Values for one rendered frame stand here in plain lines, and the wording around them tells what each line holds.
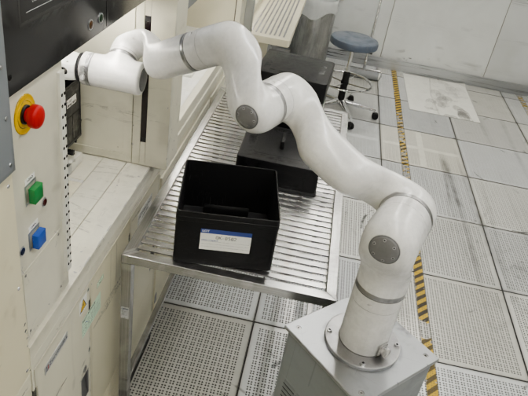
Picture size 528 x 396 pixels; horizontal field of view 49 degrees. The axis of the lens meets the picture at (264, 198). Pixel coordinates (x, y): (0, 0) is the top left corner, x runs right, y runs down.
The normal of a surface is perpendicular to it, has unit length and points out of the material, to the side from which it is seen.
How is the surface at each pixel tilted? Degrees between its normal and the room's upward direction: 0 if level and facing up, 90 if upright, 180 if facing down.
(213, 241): 90
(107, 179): 0
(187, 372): 0
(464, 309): 0
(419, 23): 90
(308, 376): 90
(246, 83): 47
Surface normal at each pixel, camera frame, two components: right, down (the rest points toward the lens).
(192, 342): 0.15, -0.83
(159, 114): -0.15, 0.51
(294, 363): -0.80, 0.22
